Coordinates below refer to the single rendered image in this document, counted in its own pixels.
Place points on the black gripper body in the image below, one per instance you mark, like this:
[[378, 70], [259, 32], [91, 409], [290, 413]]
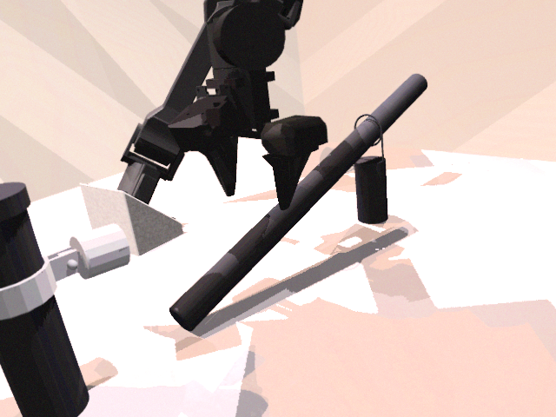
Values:
[[289, 136]]

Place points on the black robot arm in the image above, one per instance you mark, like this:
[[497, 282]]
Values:
[[249, 34]]

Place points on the dark grey metal pipe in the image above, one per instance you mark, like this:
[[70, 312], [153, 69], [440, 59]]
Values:
[[206, 293]]

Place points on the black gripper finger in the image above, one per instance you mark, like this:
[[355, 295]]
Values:
[[223, 161], [287, 173]]

